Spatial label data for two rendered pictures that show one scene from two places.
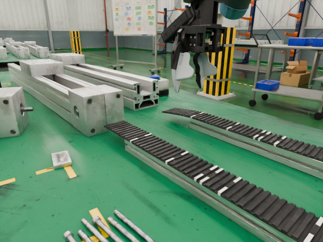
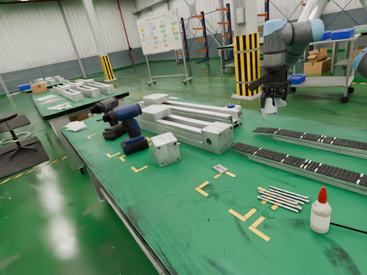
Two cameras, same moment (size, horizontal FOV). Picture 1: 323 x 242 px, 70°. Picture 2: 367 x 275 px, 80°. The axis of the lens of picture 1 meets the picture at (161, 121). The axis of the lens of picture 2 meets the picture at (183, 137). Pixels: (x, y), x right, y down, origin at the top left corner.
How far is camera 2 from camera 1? 45 cm
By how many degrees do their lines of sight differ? 4
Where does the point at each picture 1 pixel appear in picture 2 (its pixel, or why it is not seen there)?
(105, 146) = (235, 158)
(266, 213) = (338, 175)
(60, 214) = (246, 191)
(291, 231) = (350, 180)
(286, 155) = (338, 148)
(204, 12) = (279, 76)
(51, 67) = (164, 112)
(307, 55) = not seen: hidden behind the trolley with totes
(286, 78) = (309, 67)
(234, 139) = (305, 142)
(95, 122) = (222, 145)
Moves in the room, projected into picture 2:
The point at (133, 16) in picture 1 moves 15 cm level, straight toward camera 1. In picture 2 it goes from (159, 34) to (159, 34)
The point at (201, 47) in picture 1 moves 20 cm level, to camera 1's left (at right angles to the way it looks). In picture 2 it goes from (280, 95) to (226, 105)
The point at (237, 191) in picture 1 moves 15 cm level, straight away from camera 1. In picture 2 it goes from (323, 169) to (314, 145)
